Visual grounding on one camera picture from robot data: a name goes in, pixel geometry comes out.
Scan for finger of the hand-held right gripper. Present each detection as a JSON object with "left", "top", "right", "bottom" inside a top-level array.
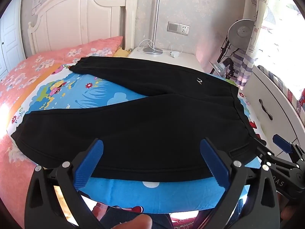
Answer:
[
  {"left": 273, "top": 134, "right": 305, "bottom": 165},
  {"left": 254, "top": 138, "right": 275, "bottom": 167}
]

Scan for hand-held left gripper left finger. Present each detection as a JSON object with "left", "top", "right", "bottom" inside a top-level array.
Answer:
[{"left": 24, "top": 138, "right": 105, "bottom": 229}]

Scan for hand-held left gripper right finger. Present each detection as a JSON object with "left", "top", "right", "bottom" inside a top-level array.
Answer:
[{"left": 198, "top": 137, "right": 280, "bottom": 229}]

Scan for black pants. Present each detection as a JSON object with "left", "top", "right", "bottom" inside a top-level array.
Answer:
[{"left": 11, "top": 57, "right": 260, "bottom": 183}]

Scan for person's right hand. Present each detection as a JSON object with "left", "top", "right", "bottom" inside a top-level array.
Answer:
[{"left": 280, "top": 204, "right": 298, "bottom": 228}]

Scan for person's left hand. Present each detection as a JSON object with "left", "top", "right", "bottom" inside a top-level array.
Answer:
[{"left": 92, "top": 206, "right": 153, "bottom": 229}]

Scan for white cabinet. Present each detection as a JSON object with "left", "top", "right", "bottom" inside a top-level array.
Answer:
[{"left": 243, "top": 64, "right": 305, "bottom": 153}]

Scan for blue cartoon printed blanket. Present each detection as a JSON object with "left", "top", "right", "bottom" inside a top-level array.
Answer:
[{"left": 6, "top": 62, "right": 270, "bottom": 214}]

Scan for white nightstand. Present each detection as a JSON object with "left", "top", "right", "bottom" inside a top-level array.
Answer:
[{"left": 127, "top": 46, "right": 205, "bottom": 73}]

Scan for pink floral bed sheet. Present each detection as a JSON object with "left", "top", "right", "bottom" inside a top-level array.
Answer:
[{"left": 0, "top": 57, "right": 79, "bottom": 210}]

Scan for yellow cloth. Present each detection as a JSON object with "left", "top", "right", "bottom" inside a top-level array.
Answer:
[{"left": 112, "top": 48, "right": 131, "bottom": 58}]

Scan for pink floral pillow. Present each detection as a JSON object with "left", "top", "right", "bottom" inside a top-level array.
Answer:
[{"left": 25, "top": 36, "right": 124, "bottom": 65}]

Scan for round silver lamp head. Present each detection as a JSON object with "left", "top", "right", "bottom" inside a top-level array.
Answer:
[{"left": 227, "top": 19, "right": 256, "bottom": 47}]

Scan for printed curtain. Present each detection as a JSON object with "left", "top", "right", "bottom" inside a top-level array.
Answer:
[{"left": 232, "top": 0, "right": 305, "bottom": 101}]

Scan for white wooden headboard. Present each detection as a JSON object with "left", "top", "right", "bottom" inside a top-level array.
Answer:
[{"left": 27, "top": 0, "right": 138, "bottom": 58}]

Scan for white wardrobe door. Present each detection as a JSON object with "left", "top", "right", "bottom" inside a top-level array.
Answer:
[{"left": 0, "top": 0, "right": 26, "bottom": 77}]

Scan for black cabinet handle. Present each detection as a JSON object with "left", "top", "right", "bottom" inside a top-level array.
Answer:
[{"left": 259, "top": 98, "right": 274, "bottom": 120}]

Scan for white cable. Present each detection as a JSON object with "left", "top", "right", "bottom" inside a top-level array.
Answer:
[{"left": 138, "top": 39, "right": 153, "bottom": 52}]

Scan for grey wall socket panel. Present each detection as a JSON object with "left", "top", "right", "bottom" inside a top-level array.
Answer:
[{"left": 167, "top": 21, "right": 190, "bottom": 36}]

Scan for paper wall notice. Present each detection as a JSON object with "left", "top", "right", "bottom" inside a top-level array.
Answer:
[{"left": 31, "top": 0, "right": 44, "bottom": 15}]

